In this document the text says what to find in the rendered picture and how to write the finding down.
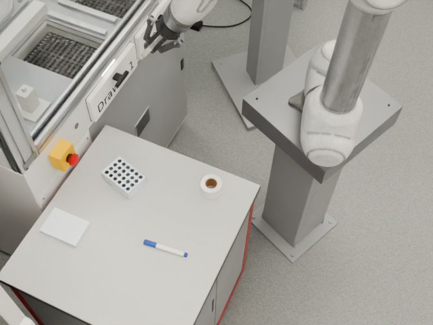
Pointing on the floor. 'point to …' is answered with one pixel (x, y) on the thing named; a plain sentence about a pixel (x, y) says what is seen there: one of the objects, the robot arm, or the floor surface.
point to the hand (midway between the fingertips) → (149, 49)
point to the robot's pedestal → (294, 207)
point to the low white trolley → (136, 243)
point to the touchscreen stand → (258, 53)
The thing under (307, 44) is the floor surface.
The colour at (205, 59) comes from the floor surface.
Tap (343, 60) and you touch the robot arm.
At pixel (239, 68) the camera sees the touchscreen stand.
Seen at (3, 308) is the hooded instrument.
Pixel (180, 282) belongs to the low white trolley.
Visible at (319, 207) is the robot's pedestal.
